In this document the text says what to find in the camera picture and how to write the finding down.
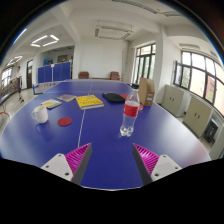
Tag dark wooden door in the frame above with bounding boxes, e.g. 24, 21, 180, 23
26, 59, 34, 89

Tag clear red-labelled water bottle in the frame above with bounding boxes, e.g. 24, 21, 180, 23
119, 89, 141, 138

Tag ceiling lights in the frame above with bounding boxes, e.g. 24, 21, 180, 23
6, 28, 60, 67

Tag blue partition panels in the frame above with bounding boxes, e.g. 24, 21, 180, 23
37, 61, 72, 84

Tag brown armchair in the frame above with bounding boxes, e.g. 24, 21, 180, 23
77, 71, 90, 80
109, 71, 122, 81

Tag beige two-door cabinet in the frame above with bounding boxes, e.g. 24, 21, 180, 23
162, 84, 185, 118
182, 96, 213, 139

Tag ceiling air conditioner unit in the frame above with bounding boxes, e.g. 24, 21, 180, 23
94, 20, 134, 41

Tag grey notebook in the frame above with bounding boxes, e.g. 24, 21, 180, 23
55, 93, 78, 103

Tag large black-framed window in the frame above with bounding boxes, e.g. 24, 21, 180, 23
173, 49, 224, 116

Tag black pouch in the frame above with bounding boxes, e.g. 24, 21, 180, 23
101, 92, 126, 104

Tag large yellow book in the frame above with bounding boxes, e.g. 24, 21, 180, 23
75, 94, 105, 111

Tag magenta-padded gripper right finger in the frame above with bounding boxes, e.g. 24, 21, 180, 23
131, 142, 183, 186

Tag flat round red coaster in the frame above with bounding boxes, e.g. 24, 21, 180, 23
57, 116, 73, 128

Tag brown cardboard box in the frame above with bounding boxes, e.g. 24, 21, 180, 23
137, 77, 156, 107

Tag white ceramic mug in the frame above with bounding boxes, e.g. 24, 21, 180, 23
30, 105, 50, 125

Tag person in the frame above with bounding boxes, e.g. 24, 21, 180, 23
14, 65, 25, 104

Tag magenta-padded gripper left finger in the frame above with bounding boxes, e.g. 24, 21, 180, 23
40, 142, 93, 186

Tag black bin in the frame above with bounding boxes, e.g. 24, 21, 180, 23
203, 118, 219, 144

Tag blue table with red legs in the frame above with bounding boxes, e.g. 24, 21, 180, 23
0, 79, 18, 118

